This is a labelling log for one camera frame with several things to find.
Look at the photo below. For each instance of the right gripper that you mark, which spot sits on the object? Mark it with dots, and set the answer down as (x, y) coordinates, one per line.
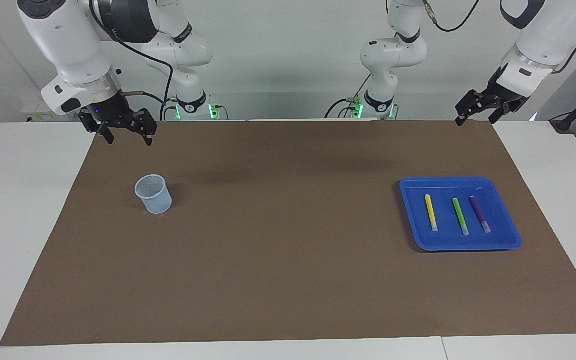
(110, 109)

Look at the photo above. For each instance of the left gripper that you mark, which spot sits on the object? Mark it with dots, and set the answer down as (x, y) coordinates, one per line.
(507, 92)

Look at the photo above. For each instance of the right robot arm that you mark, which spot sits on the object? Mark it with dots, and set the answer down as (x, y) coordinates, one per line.
(70, 47)

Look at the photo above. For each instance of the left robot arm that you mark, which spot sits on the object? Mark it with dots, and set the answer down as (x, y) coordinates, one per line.
(393, 52)

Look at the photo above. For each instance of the light blue mesh cup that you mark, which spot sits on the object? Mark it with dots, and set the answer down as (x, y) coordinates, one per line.
(154, 197)

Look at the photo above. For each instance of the white power strip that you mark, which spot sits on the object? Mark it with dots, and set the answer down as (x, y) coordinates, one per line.
(43, 114)

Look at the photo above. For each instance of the purple pen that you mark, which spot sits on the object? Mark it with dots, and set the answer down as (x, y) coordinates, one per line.
(479, 212)

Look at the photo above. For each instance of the green pen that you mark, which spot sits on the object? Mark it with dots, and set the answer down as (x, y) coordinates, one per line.
(460, 215)

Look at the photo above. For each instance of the yellow pen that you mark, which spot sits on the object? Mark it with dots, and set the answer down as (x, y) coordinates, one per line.
(431, 212)

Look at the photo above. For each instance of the blue plastic tray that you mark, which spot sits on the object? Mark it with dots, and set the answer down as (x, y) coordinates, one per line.
(455, 242)

